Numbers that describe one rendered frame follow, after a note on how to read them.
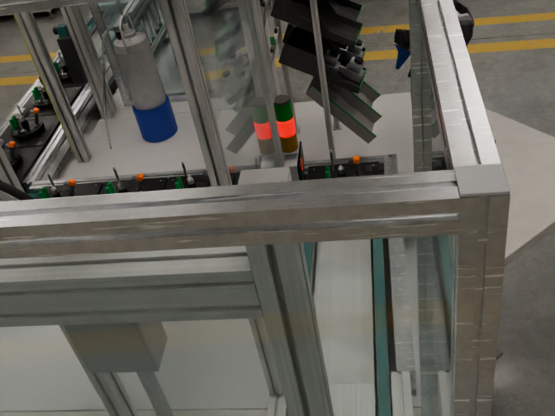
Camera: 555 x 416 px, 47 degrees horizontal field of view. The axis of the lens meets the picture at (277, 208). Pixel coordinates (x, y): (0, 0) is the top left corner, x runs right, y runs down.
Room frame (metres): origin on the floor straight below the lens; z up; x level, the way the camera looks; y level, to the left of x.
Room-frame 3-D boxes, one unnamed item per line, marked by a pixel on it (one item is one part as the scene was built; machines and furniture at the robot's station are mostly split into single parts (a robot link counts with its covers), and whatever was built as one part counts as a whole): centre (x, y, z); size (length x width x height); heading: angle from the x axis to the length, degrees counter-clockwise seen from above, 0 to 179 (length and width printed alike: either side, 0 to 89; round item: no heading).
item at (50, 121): (2.46, 0.97, 1.01); 0.24 x 0.24 x 0.13; 77
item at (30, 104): (2.70, 0.92, 1.01); 0.24 x 0.24 x 0.13; 77
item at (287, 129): (1.49, -0.07, 1.33); 0.05 x 0.05 x 0.05
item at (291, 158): (1.49, -0.07, 1.29); 0.12 x 0.05 x 0.25; 167
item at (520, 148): (1.68, -0.59, 0.84); 0.90 x 0.70 x 0.03; 118
